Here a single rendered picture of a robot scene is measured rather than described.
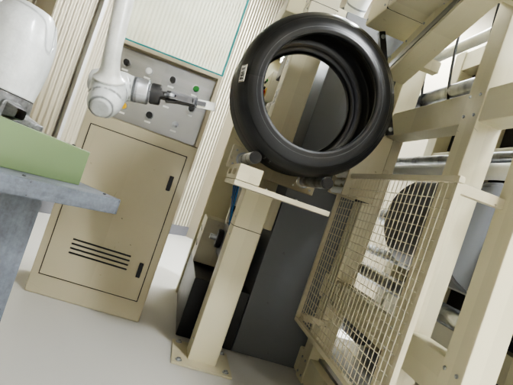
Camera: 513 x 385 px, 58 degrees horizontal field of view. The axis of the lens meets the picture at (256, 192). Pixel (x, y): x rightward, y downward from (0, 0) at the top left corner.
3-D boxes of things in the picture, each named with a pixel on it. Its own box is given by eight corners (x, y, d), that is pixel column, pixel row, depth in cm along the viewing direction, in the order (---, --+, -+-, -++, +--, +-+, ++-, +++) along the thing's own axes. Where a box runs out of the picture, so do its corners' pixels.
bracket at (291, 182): (225, 166, 201) (233, 144, 201) (310, 195, 207) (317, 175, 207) (226, 166, 197) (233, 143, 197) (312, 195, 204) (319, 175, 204)
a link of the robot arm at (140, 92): (137, 79, 171) (153, 82, 171) (133, 103, 171) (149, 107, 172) (135, 73, 162) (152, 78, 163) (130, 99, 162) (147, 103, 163)
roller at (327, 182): (297, 177, 203) (306, 174, 204) (299, 187, 204) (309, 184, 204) (320, 179, 169) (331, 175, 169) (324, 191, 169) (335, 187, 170)
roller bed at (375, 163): (327, 192, 221) (347, 132, 221) (355, 202, 224) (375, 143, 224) (341, 193, 202) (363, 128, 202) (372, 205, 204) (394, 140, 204)
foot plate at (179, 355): (172, 340, 220) (173, 335, 220) (225, 355, 224) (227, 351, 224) (170, 363, 193) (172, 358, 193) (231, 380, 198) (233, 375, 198)
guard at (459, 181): (293, 318, 211) (343, 173, 212) (297, 320, 211) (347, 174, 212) (374, 426, 122) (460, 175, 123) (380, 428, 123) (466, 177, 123)
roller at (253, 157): (235, 161, 199) (241, 152, 199) (244, 166, 199) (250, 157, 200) (246, 159, 164) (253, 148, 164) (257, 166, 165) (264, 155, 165)
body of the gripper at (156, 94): (151, 80, 163) (177, 85, 164) (153, 84, 171) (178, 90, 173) (146, 101, 163) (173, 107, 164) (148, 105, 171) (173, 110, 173)
